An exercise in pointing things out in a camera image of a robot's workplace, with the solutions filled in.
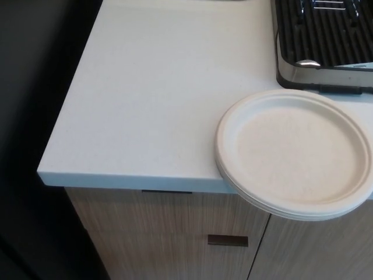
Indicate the stainless steel spoon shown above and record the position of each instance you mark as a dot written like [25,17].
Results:
[306,63]

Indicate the light wood-grain kitchen cabinet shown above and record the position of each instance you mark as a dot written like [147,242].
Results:
[145,233]

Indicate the black steel-banded dish drying tray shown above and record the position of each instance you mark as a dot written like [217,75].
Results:
[291,76]

